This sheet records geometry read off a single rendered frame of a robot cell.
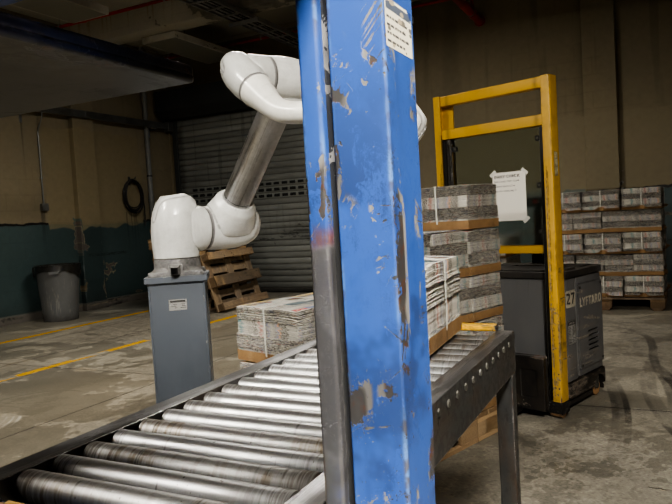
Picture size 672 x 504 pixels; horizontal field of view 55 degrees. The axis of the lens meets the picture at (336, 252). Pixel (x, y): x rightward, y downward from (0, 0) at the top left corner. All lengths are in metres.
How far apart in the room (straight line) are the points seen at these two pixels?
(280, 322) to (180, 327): 0.43
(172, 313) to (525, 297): 2.30
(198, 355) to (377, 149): 1.76
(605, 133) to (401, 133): 8.55
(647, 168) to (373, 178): 8.62
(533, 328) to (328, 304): 3.41
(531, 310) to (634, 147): 5.46
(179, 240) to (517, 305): 2.31
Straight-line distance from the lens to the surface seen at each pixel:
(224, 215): 2.27
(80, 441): 1.26
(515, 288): 3.95
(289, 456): 1.06
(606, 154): 9.06
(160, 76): 0.63
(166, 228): 2.22
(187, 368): 2.26
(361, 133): 0.55
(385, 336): 0.55
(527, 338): 3.97
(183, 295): 2.22
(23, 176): 9.88
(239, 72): 1.90
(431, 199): 3.40
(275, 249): 10.67
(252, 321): 2.62
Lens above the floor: 1.16
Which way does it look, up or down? 3 degrees down
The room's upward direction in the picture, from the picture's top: 3 degrees counter-clockwise
